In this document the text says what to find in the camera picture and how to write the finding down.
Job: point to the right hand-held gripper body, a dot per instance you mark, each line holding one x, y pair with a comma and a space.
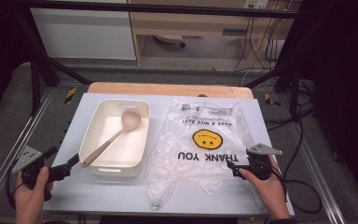
261, 161

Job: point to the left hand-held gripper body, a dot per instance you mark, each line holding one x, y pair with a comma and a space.
28, 157

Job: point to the clear plastic bag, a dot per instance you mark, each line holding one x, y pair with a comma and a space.
180, 146

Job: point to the cream plastic bin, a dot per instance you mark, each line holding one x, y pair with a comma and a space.
127, 149

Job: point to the beige silicone ladle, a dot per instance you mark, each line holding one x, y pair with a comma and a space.
130, 119

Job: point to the person's right hand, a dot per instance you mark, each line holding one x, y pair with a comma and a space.
267, 189

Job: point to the person's left hand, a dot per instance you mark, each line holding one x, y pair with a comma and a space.
28, 199

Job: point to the yellow and black tape marker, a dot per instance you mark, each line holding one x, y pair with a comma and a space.
70, 95
272, 100

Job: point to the light wooden board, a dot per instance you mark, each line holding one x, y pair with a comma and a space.
167, 89

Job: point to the white cabinet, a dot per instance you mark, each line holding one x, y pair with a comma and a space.
84, 34

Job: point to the white chair base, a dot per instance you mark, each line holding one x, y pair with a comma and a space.
167, 38

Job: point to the light wooden desk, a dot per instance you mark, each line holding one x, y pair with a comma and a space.
180, 25

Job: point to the white power strip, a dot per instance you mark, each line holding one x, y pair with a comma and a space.
256, 3

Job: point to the aluminium rail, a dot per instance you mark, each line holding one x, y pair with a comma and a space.
18, 143
317, 174

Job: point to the black metal frame stand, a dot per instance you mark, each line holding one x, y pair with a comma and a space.
38, 71
292, 84

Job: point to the black metal frame bar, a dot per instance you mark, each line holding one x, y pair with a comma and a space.
167, 8

